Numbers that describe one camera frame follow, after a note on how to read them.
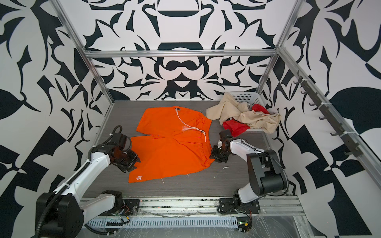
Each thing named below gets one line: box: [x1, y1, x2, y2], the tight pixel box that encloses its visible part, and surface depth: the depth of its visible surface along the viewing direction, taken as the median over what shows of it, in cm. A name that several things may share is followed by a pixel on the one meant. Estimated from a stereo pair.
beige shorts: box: [205, 92, 282, 134], surface depth 99 cm
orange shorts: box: [127, 106, 215, 183], surface depth 98 cm
